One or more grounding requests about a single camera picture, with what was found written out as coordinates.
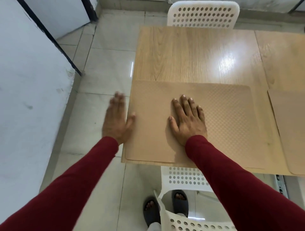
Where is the white drawer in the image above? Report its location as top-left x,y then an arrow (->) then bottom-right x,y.
273,174 -> 305,210

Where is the person's right hand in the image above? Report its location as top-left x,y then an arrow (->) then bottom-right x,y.
168,94 -> 208,146

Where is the light wooden table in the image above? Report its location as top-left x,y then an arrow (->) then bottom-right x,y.
121,25 -> 305,176

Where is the white perforated plastic chair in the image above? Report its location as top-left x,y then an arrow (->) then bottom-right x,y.
153,166 -> 238,231
166,0 -> 241,30

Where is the black door frame post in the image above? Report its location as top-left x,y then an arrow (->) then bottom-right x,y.
81,0 -> 98,22
17,0 -> 84,77
288,0 -> 301,14

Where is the person's left forearm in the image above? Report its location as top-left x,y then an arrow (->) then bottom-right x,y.
0,136 -> 119,231

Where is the tan placemat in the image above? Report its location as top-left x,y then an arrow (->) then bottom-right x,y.
268,88 -> 305,176
124,80 -> 267,170

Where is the person's left hand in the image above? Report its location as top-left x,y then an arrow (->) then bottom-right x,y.
102,92 -> 137,146

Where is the dark grey slipper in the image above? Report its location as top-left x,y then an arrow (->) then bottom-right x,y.
171,189 -> 189,218
143,196 -> 162,227

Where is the person's left leg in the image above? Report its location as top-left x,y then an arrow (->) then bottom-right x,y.
146,222 -> 163,231

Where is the person's right forearm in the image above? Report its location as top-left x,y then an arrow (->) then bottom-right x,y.
185,135 -> 305,231

